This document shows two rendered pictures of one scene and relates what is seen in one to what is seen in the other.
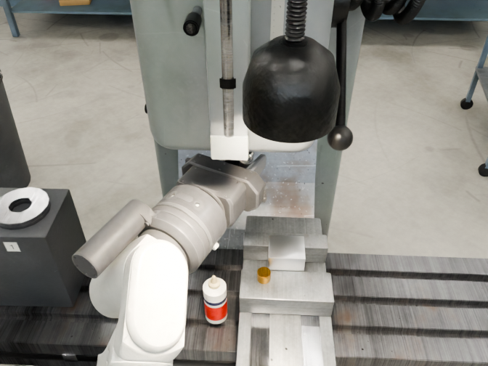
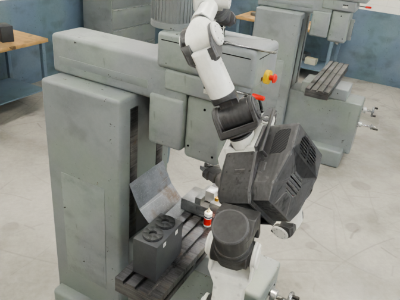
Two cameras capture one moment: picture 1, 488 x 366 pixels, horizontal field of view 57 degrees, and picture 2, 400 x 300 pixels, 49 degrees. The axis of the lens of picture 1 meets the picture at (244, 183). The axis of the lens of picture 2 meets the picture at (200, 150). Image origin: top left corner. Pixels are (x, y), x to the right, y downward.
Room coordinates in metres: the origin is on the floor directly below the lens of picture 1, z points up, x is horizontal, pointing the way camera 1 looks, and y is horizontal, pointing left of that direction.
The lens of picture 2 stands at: (-0.20, 1.77, 2.32)
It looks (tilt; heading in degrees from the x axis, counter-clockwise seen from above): 27 degrees down; 294
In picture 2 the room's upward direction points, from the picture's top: 5 degrees clockwise
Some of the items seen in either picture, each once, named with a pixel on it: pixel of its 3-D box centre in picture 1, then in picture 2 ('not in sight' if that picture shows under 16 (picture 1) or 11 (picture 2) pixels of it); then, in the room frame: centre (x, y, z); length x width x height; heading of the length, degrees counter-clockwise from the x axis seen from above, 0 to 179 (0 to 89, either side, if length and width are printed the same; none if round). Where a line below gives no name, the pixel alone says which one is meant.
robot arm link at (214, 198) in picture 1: (204, 205); (219, 177); (0.44, 0.05, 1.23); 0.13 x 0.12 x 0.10; 62
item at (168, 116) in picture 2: not in sight; (177, 114); (0.71, 0.00, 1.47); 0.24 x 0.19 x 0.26; 87
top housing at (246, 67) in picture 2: not in sight; (216, 53); (0.53, 0.01, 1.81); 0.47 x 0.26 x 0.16; 177
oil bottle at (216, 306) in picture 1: (215, 296); (208, 216); (0.48, 0.05, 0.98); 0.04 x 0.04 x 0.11
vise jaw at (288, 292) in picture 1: (285, 292); (221, 200); (0.46, -0.07, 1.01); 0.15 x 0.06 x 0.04; 87
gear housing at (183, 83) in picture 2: not in sight; (209, 80); (0.56, 0.01, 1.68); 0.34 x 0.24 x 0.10; 177
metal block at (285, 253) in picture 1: (285, 258); (212, 194); (0.51, -0.07, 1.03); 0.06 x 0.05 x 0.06; 87
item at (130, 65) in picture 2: not in sight; (127, 63); (1.02, -0.01, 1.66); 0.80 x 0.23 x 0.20; 177
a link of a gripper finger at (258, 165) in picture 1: (256, 172); not in sight; (0.50, -0.02, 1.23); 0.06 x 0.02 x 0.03; 152
